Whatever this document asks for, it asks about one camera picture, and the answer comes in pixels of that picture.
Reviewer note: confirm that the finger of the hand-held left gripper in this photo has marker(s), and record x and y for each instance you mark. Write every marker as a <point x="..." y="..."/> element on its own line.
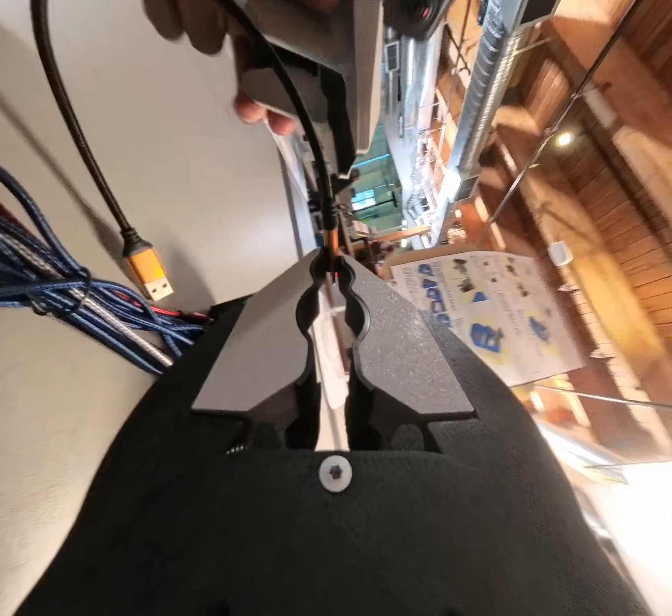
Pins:
<point x="367" y="75"/>

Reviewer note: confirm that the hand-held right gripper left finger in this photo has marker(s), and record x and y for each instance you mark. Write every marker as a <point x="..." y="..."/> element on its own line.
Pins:
<point x="252" y="358"/>

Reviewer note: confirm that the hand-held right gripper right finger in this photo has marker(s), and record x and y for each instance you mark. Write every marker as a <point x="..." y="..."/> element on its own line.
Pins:
<point x="409" y="364"/>

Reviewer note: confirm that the person's left hand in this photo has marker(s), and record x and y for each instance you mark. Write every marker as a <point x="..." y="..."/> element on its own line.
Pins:
<point x="178" y="7"/>

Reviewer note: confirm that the instruction sheet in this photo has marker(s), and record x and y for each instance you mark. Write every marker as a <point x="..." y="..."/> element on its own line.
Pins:
<point x="488" y="311"/>

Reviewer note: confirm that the silver ventilation duct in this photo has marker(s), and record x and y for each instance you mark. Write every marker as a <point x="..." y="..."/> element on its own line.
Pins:
<point x="493" y="75"/>

